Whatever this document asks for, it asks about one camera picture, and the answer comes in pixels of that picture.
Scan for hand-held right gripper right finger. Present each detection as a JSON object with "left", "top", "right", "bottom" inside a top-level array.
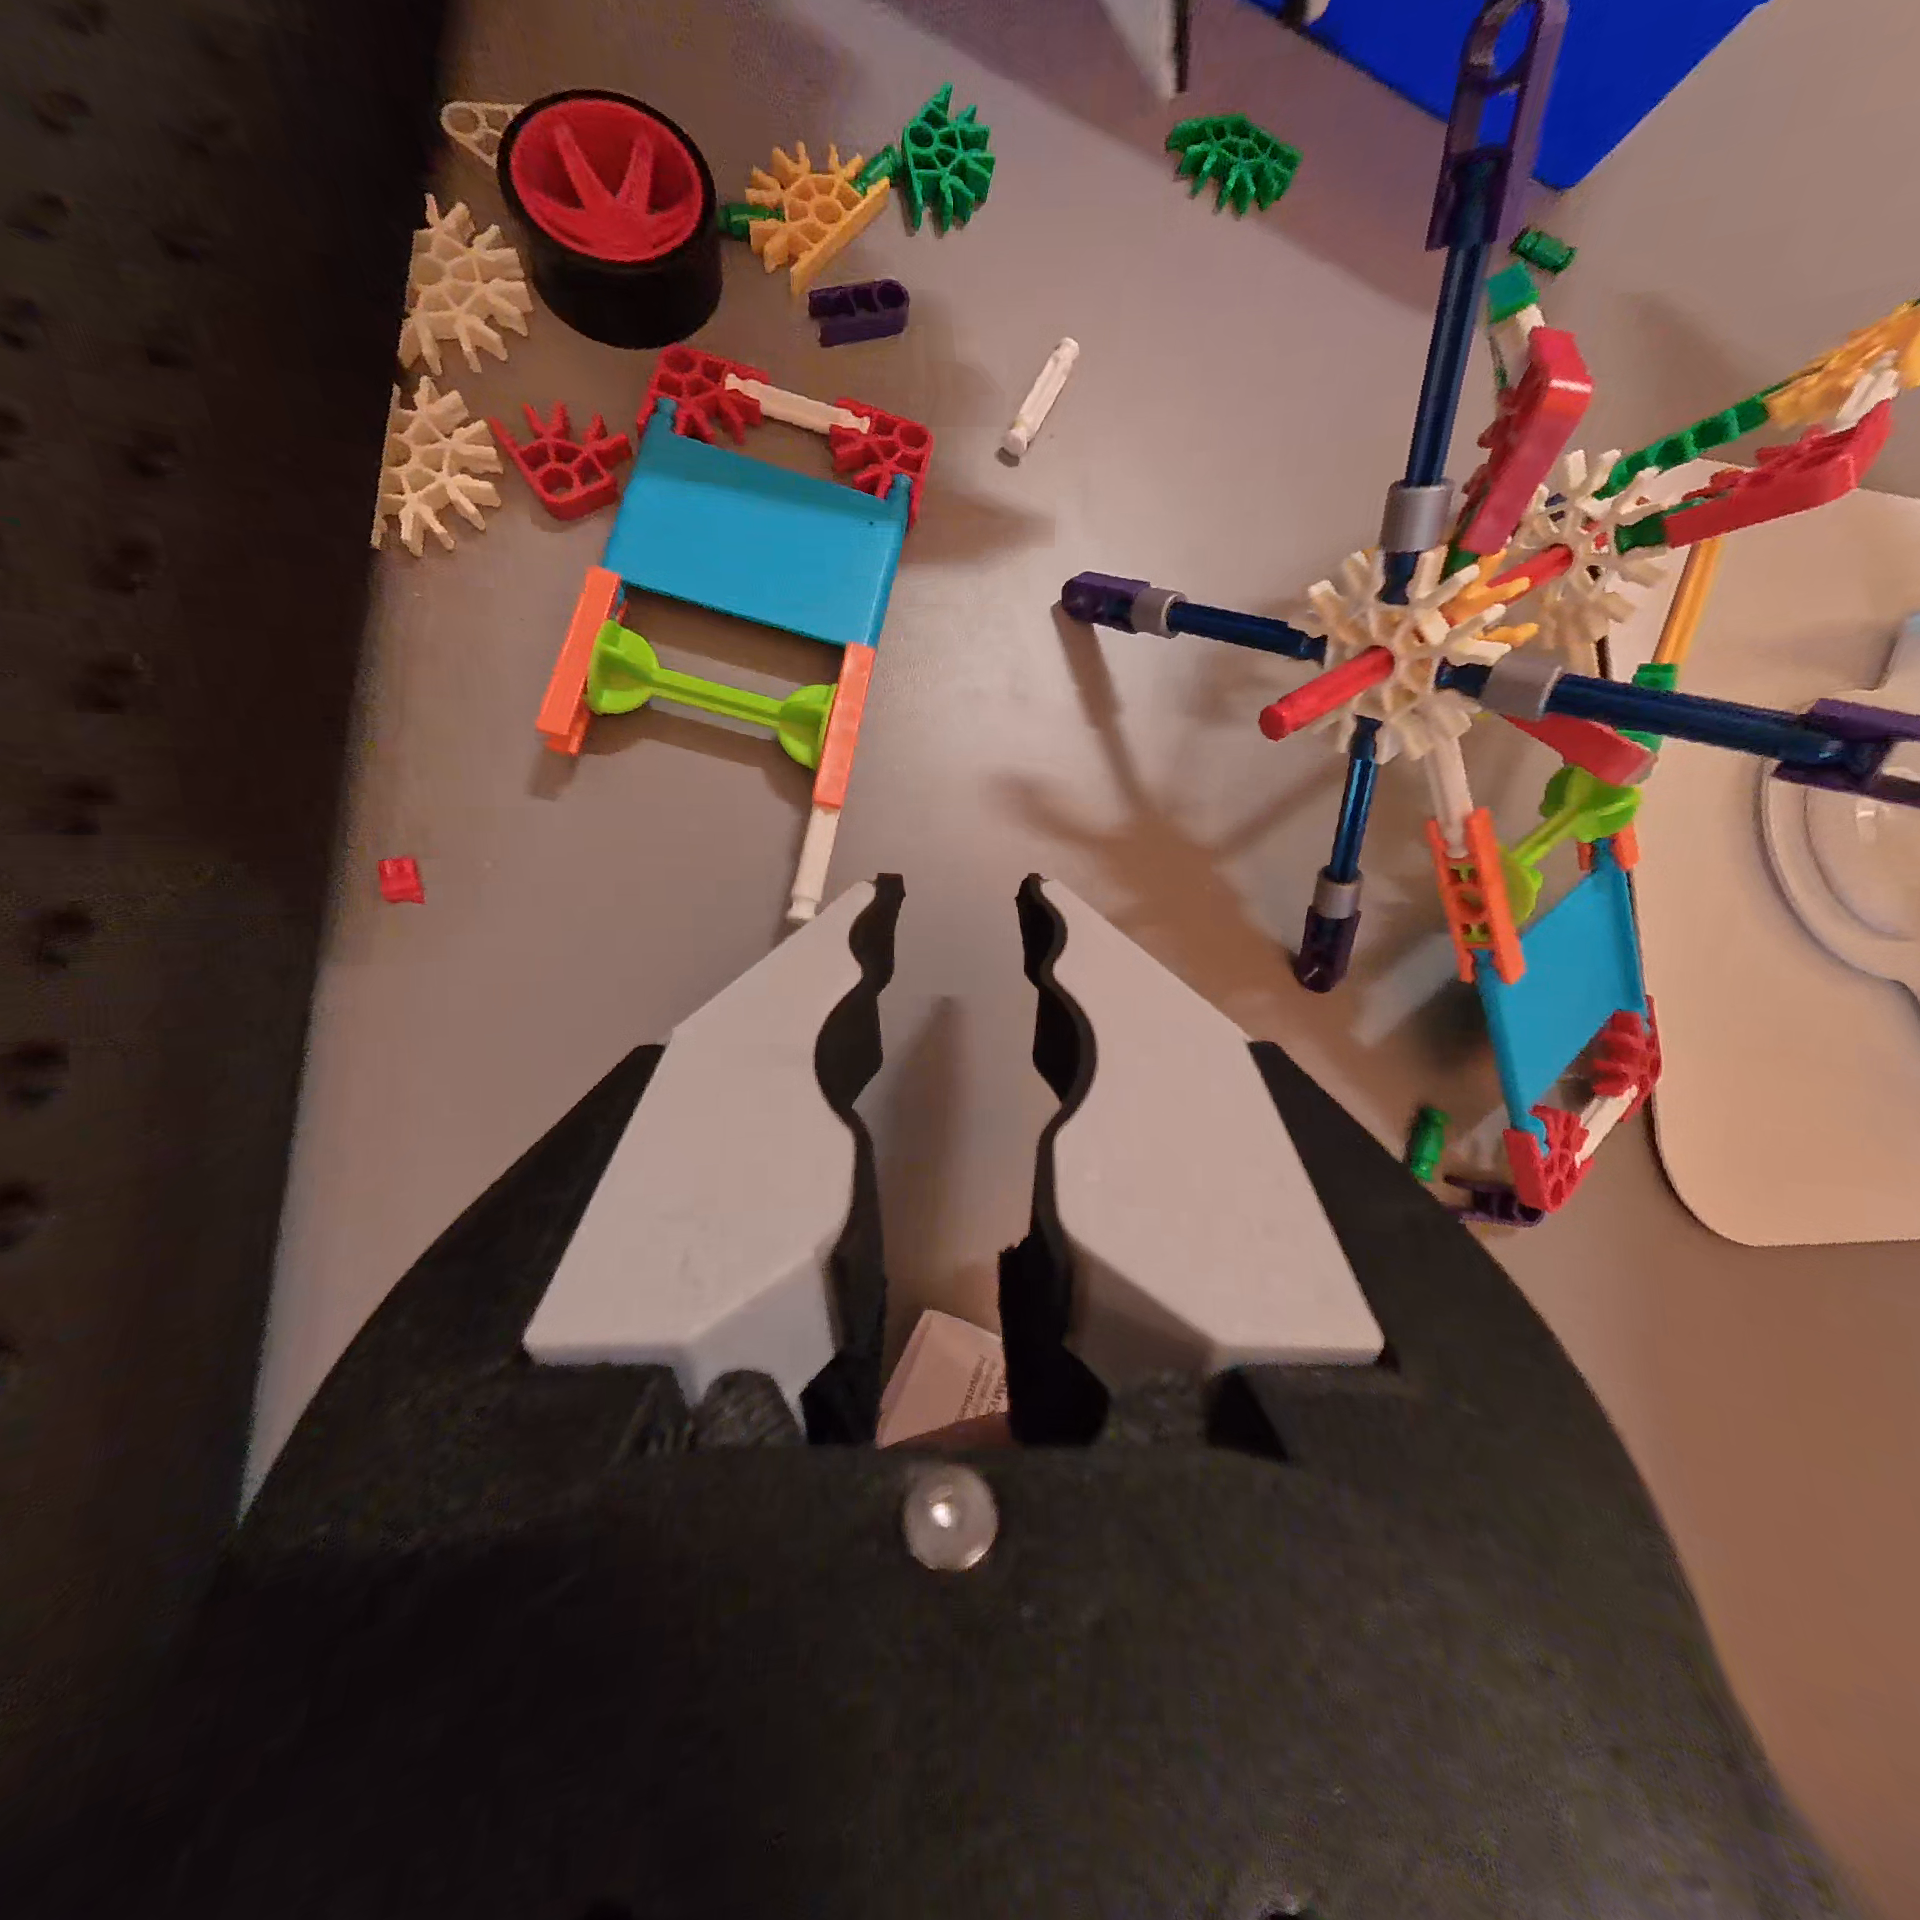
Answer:
[{"left": 1015, "top": 872, "right": 1387, "bottom": 1369}]

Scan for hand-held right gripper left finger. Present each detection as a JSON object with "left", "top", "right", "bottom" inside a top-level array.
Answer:
[{"left": 522, "top": 872, "right": 910, "bottom": 1377}]

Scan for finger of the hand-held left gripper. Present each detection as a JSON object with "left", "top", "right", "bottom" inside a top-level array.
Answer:
[{"left": 1102, "top": 0, "right": 1198, "bottom": 100}]

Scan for blue plastic bin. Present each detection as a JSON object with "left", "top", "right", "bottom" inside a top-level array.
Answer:
[{"left": 1242, "top": 0, "right": 1775, "bottom": 191}]

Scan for colourful toy wheel model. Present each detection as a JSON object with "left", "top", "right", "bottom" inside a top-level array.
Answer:
[{"left": 1058, "top": 0, "right": 1920, "bottom": 1215}]

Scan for blue panel toy seat assembly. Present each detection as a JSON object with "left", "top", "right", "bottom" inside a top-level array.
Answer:
[{"left": 534, "top": 345, "right": 934, "bottom": 817}]

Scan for green toy connector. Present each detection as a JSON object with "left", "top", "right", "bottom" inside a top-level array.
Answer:
[
  {"left": 1166, "top": 113, "right": 1302, "bottom": 217},
  {"left": 895, "top": 85, "right": 999, "bottom": 235}
]

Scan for yellow toy connector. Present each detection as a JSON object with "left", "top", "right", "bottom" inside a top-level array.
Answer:
[{"left": 743, "top": 142, "right": 895, "bottom": 296}]

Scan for red wheel black tyre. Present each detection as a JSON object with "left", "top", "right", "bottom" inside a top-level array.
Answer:
[{"left": 497, "top": 87, "right": 727, "bottom": 351}]

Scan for white document stand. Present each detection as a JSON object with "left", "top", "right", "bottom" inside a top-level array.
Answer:
[{"left": 1647, "top": 495, "right": 1920, "bottom": 1251}]

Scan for red toy connector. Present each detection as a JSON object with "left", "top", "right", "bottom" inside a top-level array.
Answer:
[{"left": 489, "top": 399, "right": 636, "bottom": 520}]

